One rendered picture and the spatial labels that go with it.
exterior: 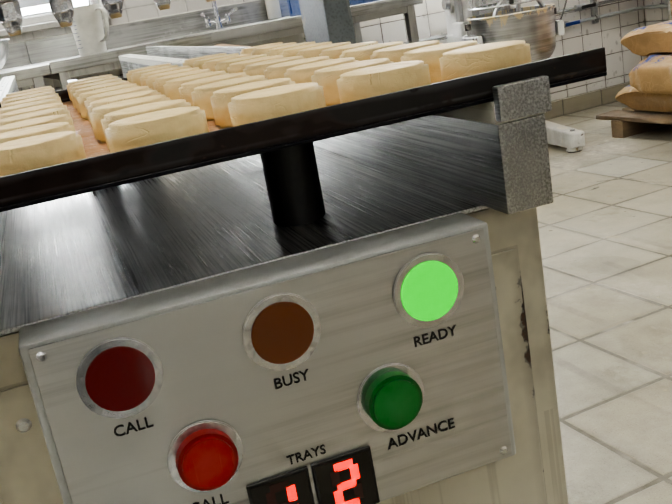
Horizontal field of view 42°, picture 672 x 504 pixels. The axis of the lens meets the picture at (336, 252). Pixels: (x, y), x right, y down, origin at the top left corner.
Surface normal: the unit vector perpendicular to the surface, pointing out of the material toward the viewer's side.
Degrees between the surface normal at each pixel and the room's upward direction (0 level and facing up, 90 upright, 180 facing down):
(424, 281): 90
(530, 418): 90
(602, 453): 0
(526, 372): 90
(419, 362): 90
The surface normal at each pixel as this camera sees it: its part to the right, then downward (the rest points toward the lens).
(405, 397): 0.33, 0.22
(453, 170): -0.93, 0.25
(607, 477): -0.17, -0.95
